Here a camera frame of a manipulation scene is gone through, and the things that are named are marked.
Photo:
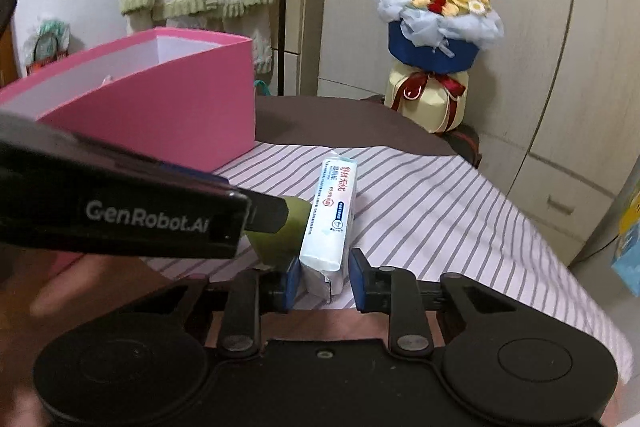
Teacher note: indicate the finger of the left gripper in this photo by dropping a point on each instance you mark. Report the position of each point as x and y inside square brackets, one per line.
[268, 214]

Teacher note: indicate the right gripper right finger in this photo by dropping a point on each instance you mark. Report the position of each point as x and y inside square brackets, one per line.
[499, 358]

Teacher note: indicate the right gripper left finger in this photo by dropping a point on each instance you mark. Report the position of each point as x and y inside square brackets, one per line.
[147, 360]

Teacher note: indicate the green makeup sponge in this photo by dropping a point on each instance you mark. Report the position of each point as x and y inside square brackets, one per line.
[278, 249]

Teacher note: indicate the pink cardboard box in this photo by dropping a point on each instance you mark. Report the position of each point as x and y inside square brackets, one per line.
[183, 99]

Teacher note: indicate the colourful paper gift bag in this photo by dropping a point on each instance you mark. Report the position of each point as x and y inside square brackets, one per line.
[626, 261]

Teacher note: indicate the cream ribbon gift box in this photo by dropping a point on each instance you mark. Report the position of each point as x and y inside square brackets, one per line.
[436, 102]

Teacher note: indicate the crochet flower bouquet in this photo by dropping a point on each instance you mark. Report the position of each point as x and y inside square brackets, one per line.
[442, 36]

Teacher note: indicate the beige wardrobe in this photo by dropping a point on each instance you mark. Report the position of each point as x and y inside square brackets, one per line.
[551, 86]

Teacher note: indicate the black clothes rack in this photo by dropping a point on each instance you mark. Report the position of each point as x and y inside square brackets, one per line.
[281, 47]

